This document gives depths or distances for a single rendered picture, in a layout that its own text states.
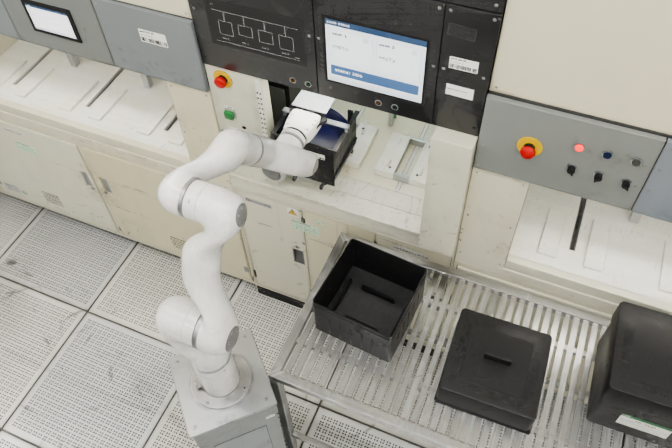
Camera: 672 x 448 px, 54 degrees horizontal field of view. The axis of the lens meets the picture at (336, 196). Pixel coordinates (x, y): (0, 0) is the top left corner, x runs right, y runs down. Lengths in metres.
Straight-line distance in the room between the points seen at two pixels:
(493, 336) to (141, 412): 1.60
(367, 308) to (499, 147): 0.74
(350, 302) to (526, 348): 0.59
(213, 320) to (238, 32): 0.82
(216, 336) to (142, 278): 1.64
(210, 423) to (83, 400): 1.12
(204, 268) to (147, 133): 1.16
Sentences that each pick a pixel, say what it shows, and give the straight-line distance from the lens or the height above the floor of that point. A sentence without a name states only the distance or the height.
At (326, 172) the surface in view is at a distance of 2.21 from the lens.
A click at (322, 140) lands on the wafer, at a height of 1.09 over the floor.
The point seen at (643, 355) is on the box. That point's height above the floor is 1.01.
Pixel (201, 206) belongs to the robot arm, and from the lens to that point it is 1.58.
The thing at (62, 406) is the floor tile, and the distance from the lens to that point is 3.19.
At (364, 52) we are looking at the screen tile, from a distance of 1.80.
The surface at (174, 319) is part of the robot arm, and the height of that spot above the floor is 1.18.
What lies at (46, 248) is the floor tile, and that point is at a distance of 3.66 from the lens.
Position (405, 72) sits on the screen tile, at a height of 1.57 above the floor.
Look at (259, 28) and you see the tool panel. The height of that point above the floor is 1.59.
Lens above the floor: 2.73
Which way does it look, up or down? 51 degrees down
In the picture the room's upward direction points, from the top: 3 degrees counter-clockwise
